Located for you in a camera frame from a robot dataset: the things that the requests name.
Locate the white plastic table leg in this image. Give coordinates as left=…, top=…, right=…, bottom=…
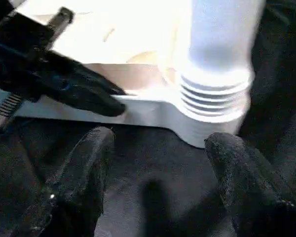
left=178, top=0, right=267, bottom=124

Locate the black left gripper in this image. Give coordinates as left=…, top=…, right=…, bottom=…
left=0, top=0, right=75, bottom=102

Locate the white plastic table top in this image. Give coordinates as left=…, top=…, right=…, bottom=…
left=10, top=0, right=250, bottom=149

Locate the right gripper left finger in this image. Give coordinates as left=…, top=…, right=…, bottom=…
left=10, top=126, right=116, bottom=237

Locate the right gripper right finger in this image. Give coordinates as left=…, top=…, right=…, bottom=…
left=204, top=131, right=296, bottom=237

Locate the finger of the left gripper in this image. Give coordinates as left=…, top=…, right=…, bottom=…
left=20, top=52, right=127, bottom=118

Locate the black work mat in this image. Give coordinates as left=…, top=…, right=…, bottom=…
left=0, top=0, right=296, bottom=237

